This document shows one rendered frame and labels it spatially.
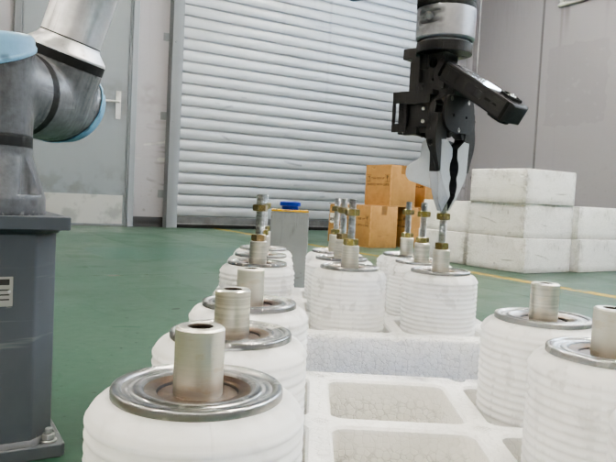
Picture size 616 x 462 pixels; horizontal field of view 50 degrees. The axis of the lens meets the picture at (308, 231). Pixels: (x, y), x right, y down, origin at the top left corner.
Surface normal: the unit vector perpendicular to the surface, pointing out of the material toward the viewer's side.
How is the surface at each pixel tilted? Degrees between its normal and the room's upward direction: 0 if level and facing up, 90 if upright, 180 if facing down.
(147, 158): 90
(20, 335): 90
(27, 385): 90
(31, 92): 92
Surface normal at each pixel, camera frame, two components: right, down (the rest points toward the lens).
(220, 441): 0.30, -0.48
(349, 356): 0.04, 0.05
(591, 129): -0.86, -0.02
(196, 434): 0.13, -0.69
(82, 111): 0.90, 0.39
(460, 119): 0.71, 0.07
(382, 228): 0.49, 0.07
